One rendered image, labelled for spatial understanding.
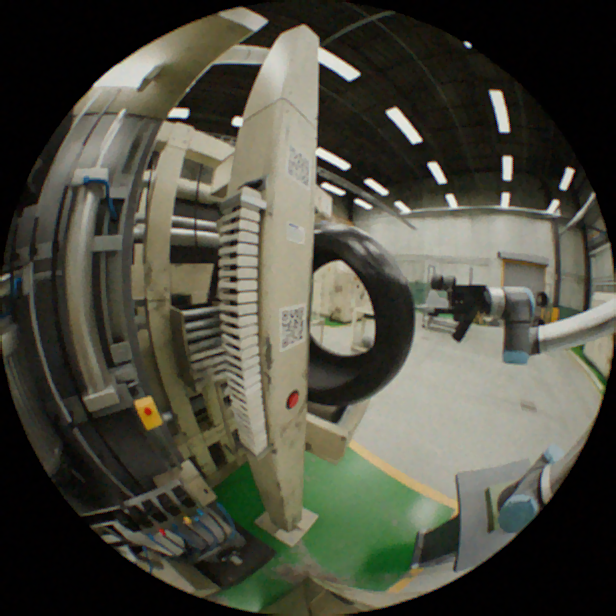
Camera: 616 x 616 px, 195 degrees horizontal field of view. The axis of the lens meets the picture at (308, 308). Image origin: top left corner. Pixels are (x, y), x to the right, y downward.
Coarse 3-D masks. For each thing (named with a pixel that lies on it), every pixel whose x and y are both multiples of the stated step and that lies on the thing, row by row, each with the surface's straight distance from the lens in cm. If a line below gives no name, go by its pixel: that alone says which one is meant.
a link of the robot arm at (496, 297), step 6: (486, 288) 61; (492, 288) 60; (498, 288) 61; (492, 294) 58; (498, 294) 59; (492, 300) 57; (498, 300) 58; (504, 300) 59; (492, 306) 58; (498, 306) 59; (492, 312) 58; (498, 312) 59
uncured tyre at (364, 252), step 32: (320, 224) 50; (320, 256) 76; (352, 256) 41; (384, 256) 42; (384, 288) 39; (384, 320) 40; (320, 352) 81; (384, 352) 42; (320, 384) 71; (352, 384) 47; (384, 384) 49
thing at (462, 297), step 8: (448, 288) 61; (456, 288) 56; (464, 288) 56; (472, 288) 59; (480, 288) 61; (448, 296) 59; (456, 296) 55; (464, 296) 55; (472, 296) 58; (480, 296) 59; (488, 296) 58; (456, 304) 55; (464, 304) 55; (472, 304) 58; (480, 304) 59; (488, 304) 58; (464, 312) 56; (480, 312) 61
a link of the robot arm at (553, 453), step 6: (552, 444) 91; (546, 450) 87; (552, 450) 87; (558, 450) 92; (540, 456) 89; (546, 456) 84; (552, 456) 84; (558, 456) 88; (540, 462) 86; (546, 462) 84; (552, 462) 83; (534, 468) 84; (522, 480) 92
